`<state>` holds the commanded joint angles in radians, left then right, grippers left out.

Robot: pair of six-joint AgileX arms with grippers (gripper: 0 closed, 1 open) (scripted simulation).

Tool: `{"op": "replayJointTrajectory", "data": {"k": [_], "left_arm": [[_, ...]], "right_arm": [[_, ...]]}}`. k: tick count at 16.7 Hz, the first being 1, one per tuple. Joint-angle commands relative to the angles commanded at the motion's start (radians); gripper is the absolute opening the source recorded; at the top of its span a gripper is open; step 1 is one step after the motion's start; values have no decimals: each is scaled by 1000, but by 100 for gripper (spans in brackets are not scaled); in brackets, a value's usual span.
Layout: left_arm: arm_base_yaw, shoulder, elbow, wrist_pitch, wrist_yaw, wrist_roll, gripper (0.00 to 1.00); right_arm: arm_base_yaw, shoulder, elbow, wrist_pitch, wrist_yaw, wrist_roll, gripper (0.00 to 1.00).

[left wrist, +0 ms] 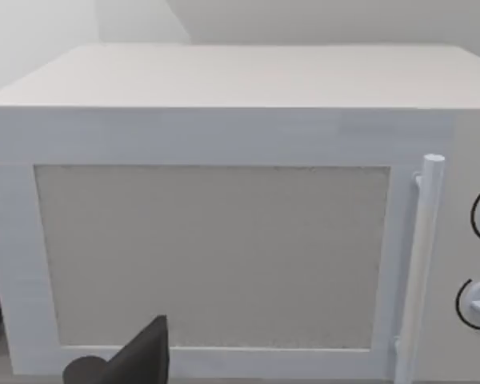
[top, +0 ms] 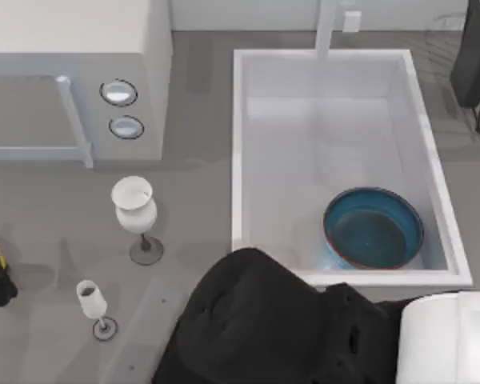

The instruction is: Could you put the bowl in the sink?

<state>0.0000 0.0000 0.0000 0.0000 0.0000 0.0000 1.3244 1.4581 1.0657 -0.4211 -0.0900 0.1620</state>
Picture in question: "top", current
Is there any white sink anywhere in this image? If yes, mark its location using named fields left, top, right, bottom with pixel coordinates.
left=230, top=48, right=474, bottom=288

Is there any large white goblet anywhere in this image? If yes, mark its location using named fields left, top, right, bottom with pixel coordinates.
left=110, top=175, right=166, bottom=266

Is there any round microwave knob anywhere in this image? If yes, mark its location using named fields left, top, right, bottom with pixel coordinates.
left=108, top=114, right=146, bottom=141
left=99, top=78, right=139, bottom=108

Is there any blue bowl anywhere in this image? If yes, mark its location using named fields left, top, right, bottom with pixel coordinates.
left=322, top=186, right=426, bottom=271

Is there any pale microwave oven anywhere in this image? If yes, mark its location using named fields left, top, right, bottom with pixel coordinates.
left=0, top=0, right=174, bottom=169

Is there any tall white tap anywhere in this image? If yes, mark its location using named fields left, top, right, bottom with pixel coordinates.
left=314, top=0, right=338, bottom=62

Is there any small white goblet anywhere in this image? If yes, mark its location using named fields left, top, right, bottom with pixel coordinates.
left=75, top=278, right=119, bottom=342

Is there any microwave oven door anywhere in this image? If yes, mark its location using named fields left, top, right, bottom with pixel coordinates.
left=0, top=74, right=90, bottom=162

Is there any black stand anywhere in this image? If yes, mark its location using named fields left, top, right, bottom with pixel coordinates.
left=449, top=0, right=480, bottom=141

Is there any pale microwave door handle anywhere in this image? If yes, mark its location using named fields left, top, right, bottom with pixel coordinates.
left=54, top=74, right=94, bottom=169

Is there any white wall socket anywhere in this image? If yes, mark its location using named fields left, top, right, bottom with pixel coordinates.
left=343, top=10, right=362, bottom=34

